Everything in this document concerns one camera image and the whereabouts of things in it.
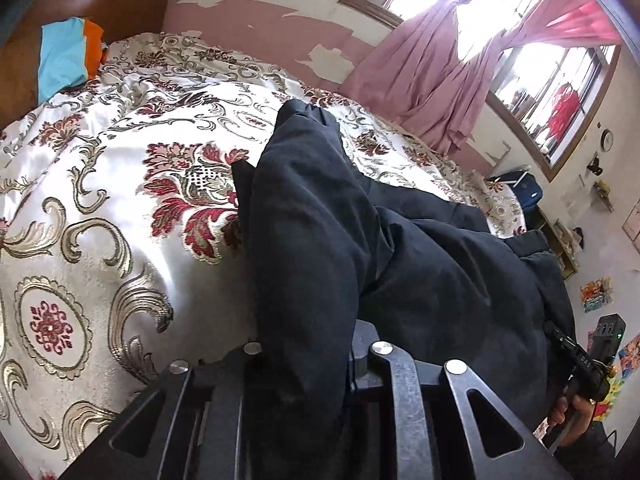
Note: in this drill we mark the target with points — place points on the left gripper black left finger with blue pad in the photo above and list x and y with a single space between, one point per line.
189 424

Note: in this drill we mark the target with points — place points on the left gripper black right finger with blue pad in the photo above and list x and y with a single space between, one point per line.
414 420

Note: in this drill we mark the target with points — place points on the black padded jacket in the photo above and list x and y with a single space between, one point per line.
329 247

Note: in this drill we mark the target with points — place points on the person's right hand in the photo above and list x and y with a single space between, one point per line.
574 415

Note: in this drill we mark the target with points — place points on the black device green light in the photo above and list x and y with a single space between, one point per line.
604 341

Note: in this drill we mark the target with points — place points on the colourful floor mat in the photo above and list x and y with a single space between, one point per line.
595 296

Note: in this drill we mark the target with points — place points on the wooden side shelf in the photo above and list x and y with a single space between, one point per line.
560 242

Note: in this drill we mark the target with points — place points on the blue chair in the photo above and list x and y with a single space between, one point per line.
524 186

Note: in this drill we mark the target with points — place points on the floral white red bedspread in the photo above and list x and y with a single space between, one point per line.
119 248

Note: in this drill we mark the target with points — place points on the red garment outside window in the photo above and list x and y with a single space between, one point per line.
565 104

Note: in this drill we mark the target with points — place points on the brown framed window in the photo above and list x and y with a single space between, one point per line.
416 78

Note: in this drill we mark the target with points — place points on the pink left curtain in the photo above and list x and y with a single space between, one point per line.
412 62

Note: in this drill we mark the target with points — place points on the pink curtain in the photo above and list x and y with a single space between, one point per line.
566 23
412 62

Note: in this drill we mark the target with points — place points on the pink right curtain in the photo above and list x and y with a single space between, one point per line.
566 23

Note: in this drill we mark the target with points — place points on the orange brown blue striped pillow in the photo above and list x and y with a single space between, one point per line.
71 52

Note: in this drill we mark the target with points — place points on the brown wooden headboard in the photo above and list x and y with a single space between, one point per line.
20 46

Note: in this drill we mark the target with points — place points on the round wall clock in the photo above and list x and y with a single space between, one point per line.
606 140

